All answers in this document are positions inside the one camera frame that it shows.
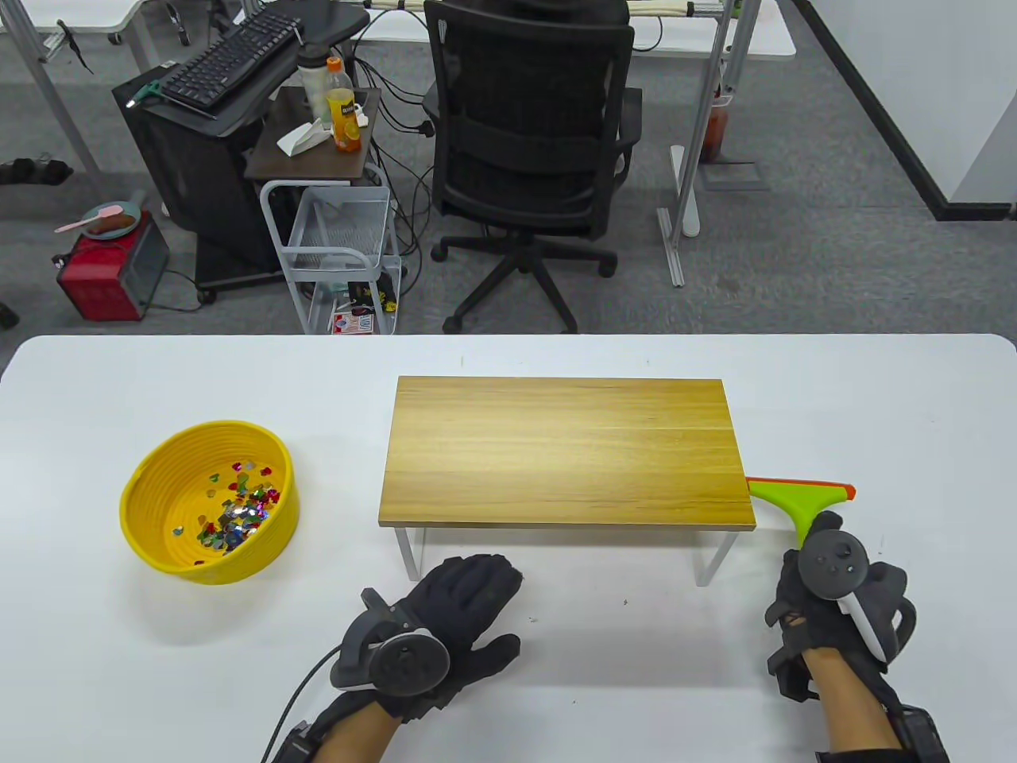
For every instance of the black yellow packet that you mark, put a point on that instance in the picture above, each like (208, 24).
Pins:
(381, 298)

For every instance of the black shoe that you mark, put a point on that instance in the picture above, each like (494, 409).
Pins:
(16, 171)
(52, 171)

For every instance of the orange juice bottle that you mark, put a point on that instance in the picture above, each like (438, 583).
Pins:
(343, 119)

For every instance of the red bottle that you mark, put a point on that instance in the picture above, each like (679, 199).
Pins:
(715, 135)

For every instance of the black computer cabinet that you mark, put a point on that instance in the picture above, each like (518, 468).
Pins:
(191, 175)

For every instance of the clear bottle with dark cap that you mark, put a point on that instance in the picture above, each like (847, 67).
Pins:
(311, 87)

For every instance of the pile of colourful sequins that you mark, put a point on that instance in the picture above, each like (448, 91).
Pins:
(234, 513)

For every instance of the teal plate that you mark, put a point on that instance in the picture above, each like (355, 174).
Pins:
(131, 211)

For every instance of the grey hand controller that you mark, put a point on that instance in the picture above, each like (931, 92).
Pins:
(409, 664)
(830, 564)

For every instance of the white desk with metal legs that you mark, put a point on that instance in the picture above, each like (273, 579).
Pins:
(763, 44)

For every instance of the red toaster oven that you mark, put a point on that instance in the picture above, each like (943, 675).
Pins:
(95, 278)

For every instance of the wooden tabletop organizer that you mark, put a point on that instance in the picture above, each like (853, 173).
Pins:
(477, 445)

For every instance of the pink spatula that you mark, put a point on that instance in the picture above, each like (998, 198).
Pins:
(79, 223)

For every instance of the white desk with grey legs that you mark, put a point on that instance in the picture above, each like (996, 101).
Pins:
(71, 12)

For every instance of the person's left hand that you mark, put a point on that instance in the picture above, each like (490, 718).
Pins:
(469, 596)

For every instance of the person's left forearm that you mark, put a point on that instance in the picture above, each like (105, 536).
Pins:
(357, 743)

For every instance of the white mesh rolling cart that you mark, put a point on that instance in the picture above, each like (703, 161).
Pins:
(338, 230)

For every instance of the brown side table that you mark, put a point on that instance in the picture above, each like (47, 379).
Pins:
(318, 163)

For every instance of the brown food piece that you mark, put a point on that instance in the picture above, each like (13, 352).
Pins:
(111, 225)

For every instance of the person's right hand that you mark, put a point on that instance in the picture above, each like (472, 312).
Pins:
(794, 628)

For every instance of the black mesh office chair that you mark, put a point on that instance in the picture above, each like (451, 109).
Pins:
(524, 103)

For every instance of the yellow fabric basket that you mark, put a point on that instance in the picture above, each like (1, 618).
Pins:
(151, 509)

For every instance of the white crumpled tissue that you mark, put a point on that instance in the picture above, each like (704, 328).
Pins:
(298, 141)

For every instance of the green orange scraper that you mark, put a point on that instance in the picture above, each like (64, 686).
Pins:
(798, 501)

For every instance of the red card box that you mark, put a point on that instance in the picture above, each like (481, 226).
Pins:
(352, 323)

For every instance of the person's right forearm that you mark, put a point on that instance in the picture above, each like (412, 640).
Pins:
(850, 707)

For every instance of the black keyboard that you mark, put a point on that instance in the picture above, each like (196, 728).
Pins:
(230, 60)

